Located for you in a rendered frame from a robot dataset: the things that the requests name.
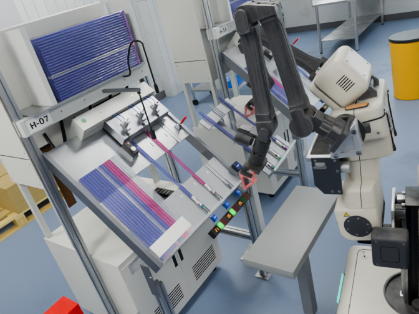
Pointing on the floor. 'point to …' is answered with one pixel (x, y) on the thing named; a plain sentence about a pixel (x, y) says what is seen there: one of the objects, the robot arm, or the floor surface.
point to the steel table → (340, 33)
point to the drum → (405, 64)
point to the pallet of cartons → (17, 204)
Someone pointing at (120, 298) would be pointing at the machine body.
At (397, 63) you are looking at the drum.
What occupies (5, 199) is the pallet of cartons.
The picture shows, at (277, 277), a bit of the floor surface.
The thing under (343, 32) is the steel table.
